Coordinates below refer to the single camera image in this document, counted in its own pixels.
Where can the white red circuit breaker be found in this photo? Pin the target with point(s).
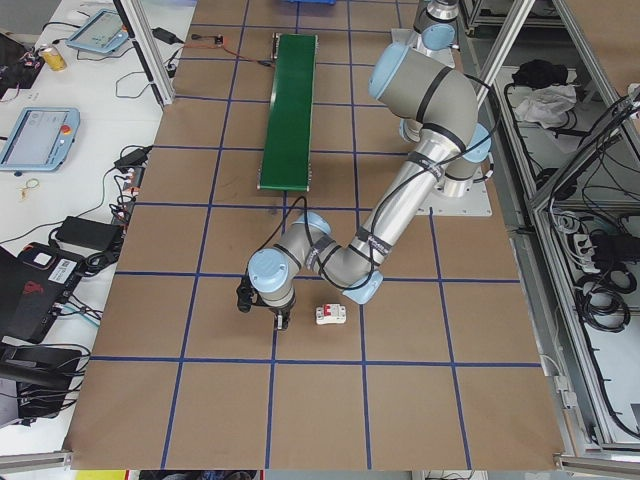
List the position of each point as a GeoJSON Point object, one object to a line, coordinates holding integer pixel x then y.
{"type": "Point", "coordinates": [330, 316]}

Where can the black electronic device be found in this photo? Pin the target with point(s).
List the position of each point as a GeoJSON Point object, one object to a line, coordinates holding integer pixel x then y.
{"type": "Point", "coordinates": [35, 370]}

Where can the black power adapter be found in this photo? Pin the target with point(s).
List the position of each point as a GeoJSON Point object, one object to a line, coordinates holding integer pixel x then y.
{"type": "Point", "coordinates": [162, 34]}
{"type": "Point", "coordinates": [131, 157]}

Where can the yellow drink can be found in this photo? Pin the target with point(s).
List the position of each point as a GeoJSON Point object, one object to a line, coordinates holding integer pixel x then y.
{"type": "Point", "coordinates": [54, 59]}

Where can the small circuit board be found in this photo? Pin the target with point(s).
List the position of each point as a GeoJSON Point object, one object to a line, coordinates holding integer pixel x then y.
{"type": "Point", "coordinates": [218, 39]}

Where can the green conveyor belt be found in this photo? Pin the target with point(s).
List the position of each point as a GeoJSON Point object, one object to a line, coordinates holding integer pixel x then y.
{"type": "Point", "coordinates": [290, 125]}

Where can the large black power brick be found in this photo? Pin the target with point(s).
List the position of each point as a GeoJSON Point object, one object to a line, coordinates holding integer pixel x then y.
{"type": "Point", "coordinates": [90, 232]}

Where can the black cloth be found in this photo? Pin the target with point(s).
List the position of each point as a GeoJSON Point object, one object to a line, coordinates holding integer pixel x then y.
{"type": "Point", "coordinates": [540, 72]}

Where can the black computer with red logo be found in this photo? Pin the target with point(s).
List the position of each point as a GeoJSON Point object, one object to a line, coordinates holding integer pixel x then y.
{"type": "Point", "coordinates": [30, 295]}

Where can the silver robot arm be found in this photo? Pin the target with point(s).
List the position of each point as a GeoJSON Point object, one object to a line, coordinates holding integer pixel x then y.
{"type": "Point", "coordinates": [425, 95]}
{"type": "Point", "coordinates": [437, 37]}

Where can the metal bar frame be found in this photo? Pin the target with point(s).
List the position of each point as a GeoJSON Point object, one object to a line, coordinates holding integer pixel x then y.
{"type": "Point", "coordinates": [592, 50]}

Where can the yellow rubber band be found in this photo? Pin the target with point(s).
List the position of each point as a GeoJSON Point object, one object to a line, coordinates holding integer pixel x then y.
{"type": "Point", "coordinates": [23, 192]}

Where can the aluminium profile bar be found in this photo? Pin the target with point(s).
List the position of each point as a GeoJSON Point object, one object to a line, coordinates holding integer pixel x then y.
{"type": "Point", "coordinates": [35, 461]}
{"type": "Point", "coordinates": [600, 462]}

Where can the grey metal bracket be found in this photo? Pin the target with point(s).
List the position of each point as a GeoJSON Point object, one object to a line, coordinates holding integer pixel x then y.
{"type": "Point", "coordinates": [565, 395]}

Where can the aluminium profile post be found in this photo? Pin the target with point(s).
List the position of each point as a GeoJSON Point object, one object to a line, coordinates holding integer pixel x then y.
{"type": "Point", "coordinates": [150, 60]}

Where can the black box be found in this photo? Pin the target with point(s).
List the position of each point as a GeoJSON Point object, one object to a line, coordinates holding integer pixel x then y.
{"type": "Point", "coordinates": [607, 245]}

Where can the blue grey teach pendant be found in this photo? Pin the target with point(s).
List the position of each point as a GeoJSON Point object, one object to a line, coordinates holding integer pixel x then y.
{"type": "Point", "coordinates": [35, 137]}
{"type": "Point", "coordinates": [97, 32]}

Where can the white cloth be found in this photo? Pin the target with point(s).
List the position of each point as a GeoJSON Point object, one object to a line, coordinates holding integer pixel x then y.
{"type": "Point", "coordinates": [545, 107]}

